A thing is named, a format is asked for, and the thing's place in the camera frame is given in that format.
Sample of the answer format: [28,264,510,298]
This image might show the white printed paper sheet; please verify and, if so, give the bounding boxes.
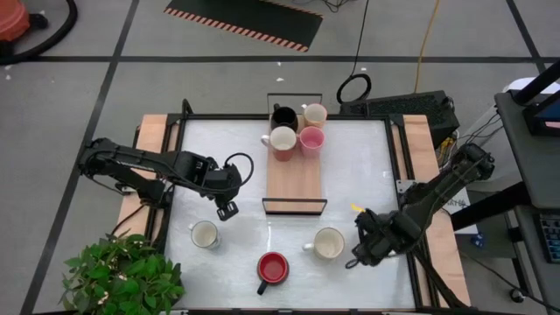
[445,192,480,236]

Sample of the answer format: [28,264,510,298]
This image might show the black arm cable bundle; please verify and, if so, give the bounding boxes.
[406,248,469,310]

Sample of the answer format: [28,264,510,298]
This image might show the white mug pink outside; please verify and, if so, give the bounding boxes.
[260,125,298,163]

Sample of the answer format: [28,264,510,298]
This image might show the peach coffee mug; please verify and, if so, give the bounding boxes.
[301,102,328,129]

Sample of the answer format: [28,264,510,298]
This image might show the red vacuum cleaner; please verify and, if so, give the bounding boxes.
[0,0,50,56]

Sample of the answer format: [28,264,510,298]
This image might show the red mug black handle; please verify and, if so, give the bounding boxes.
[255,251,291,297]

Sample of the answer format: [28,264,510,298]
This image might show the black hazard-striped floor mat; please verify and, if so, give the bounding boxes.
[163,0,325,54]

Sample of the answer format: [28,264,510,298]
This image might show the black coffee mug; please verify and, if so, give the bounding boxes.
[269,102,300,131]

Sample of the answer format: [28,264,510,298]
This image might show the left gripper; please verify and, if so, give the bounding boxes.
[203,164,244,222]

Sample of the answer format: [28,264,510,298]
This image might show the yellow floor cable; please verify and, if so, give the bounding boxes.
[413,0,441,94]

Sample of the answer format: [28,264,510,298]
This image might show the black vacuum hose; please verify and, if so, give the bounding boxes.
[0,0,79,67]

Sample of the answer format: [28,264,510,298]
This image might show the wooden side board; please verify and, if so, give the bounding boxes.
[390,114,473,307]
[115,114,181,240]

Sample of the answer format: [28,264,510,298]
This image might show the white cable duct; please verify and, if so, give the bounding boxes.
[454,104,504,158]

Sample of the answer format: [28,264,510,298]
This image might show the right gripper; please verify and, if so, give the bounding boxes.
[352,209,395,267]

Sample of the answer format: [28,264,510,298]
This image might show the pink coffee mug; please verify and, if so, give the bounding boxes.
[298,125,326,159]

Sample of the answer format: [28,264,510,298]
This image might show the green leafy plant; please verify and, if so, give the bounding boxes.
[59,230,188,315]

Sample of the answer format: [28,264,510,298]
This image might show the dark grey desk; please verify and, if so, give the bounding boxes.
[493,59,560,315]

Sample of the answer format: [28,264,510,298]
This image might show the small white mug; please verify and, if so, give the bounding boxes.
[188,220,221,251]

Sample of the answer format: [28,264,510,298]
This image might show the black monitor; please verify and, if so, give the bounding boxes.
[522,91,560,137]

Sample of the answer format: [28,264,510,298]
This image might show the black floor cable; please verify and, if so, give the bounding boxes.
[335,0,373,106]

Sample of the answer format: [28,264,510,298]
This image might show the black equipment box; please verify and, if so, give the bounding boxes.
[339,90,461,149]

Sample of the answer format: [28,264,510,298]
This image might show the white object behind desk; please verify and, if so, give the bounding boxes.
[501,76,560,95]

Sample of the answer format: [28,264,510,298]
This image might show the black table frame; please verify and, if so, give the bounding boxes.
[126,98,473,315]

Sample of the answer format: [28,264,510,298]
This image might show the black keyboard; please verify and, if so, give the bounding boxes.
[537,213,560,264]

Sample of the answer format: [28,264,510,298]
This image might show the cream coffee mug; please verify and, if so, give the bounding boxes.
[301,227,347,261]

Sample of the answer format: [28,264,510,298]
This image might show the wooden shelf black frame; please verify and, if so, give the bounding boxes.
[261,92,329,217]

